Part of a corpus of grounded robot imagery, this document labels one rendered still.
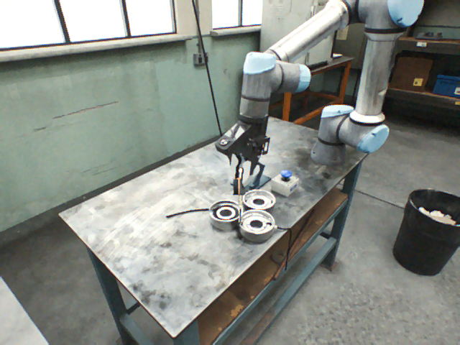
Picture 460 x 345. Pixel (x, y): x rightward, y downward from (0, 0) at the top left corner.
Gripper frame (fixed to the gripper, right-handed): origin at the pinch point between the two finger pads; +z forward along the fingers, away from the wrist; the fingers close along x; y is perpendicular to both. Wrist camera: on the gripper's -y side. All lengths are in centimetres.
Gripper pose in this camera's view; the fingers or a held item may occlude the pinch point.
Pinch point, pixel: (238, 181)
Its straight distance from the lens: 84.4
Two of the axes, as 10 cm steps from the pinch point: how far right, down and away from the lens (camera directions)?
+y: 6.7, -2.8, 6.9
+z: -1.0, 8.8, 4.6
